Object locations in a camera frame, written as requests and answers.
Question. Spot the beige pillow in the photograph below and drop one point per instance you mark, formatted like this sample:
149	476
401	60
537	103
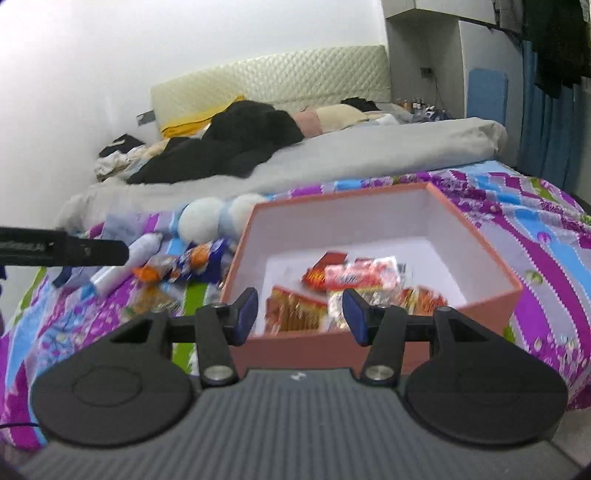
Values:
337	115

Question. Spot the pile of snack packets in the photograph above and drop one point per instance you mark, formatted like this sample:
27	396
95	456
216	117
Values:
152	300

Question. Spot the red foil snack packet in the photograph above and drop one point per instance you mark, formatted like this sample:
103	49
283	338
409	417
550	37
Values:
318	274

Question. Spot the light blue cloth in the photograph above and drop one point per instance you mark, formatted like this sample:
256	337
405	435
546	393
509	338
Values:
120	228

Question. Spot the grey hanging garment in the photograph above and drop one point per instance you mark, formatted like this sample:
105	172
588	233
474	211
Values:
510	14

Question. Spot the blue curtain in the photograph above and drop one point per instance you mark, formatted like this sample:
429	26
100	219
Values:
549	138

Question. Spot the row of small bottles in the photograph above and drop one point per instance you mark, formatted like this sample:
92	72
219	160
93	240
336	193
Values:
422	108

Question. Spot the black coat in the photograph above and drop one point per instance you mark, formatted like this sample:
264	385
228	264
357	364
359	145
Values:
231	138

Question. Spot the orange snack packet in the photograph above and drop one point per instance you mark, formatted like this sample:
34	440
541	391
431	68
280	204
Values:
154	270

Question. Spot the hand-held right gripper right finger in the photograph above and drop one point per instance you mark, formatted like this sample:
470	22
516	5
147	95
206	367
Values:
355	318

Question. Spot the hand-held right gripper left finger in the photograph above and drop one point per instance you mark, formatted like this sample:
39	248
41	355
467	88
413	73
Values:
247	314

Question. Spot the small black garment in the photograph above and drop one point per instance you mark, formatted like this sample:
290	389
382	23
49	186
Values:
360	104

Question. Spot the pink cardboard box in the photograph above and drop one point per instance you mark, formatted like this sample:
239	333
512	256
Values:
346	217

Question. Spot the black hanging jacket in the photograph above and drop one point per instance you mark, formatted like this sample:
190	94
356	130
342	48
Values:
558	46

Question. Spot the white blue plush toy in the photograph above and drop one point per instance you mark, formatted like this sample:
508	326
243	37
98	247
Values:
201	221

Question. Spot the red yellow snack packet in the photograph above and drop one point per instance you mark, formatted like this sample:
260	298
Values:
422	300

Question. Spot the white grey cabinet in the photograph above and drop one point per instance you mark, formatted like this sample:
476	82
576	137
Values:
429	41

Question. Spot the heap of white black clothes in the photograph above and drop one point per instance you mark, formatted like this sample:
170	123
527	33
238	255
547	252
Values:
117	159

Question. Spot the yellow pillow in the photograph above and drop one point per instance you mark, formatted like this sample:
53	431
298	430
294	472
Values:
184	127

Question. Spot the red snack packets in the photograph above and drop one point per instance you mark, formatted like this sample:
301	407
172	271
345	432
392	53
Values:
295	309

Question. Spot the blue white snack packet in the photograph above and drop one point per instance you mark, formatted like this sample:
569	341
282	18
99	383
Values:
203	261

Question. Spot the blue board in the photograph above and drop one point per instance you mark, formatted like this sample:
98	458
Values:
487	101

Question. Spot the grey duvet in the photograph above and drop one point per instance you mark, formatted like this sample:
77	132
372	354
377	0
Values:
369	152

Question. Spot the purple blue patterned bedsheet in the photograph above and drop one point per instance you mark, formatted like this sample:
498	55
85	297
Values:
531	240

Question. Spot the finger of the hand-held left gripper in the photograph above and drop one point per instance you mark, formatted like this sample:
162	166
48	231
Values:
101	253

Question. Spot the cream padded headboard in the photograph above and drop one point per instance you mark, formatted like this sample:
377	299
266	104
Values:
277	78

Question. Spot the grey wall plate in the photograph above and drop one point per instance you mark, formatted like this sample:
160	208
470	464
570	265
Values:
145	118

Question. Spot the red white snack packet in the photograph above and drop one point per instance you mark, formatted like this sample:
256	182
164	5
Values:
362	274

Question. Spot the pink pillow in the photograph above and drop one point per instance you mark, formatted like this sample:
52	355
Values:
305	123

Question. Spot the white spray bottle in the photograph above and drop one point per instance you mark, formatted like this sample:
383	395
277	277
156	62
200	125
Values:
143	247

